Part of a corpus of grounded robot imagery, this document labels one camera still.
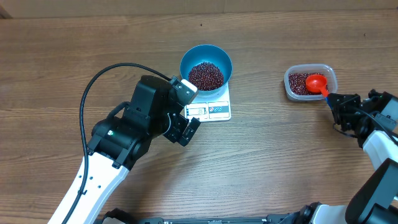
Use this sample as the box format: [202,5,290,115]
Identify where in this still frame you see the red beans in bowl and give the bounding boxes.
[188,62,224,91]

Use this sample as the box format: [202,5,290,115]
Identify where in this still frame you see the teal plastic bowl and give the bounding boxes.
[180,44,233,95]

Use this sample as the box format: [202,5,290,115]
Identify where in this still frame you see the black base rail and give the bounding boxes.
[93,208,299,224]

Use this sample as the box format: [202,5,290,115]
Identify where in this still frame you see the clear plastic container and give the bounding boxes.
[284,63,338,101]

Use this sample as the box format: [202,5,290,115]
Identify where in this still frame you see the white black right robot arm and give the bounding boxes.
[283,90,397,224]

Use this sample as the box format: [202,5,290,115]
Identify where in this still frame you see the red scoop with blue handle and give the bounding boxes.
[305,74,331,108]

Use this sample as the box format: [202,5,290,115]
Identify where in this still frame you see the white digital kitchen scale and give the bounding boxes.
[184,84,232,123]

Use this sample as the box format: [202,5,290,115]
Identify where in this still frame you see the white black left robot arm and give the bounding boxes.
[49,75,200,223]

